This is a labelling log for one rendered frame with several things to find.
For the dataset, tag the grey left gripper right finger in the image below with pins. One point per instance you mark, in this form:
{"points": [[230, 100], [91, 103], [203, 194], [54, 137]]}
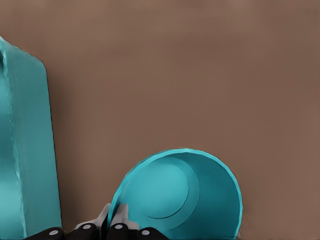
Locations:
{"points": [[122, 226]]}

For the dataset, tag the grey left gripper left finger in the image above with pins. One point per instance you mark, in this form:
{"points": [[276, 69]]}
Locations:
{"points": [[88, 228]]}

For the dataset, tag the teal cup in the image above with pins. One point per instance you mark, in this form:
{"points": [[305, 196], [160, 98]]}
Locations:
{"points": [[200, 190]]}

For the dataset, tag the teal box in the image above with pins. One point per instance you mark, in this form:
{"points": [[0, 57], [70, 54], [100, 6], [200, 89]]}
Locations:
{"points": [[30, 140]]}

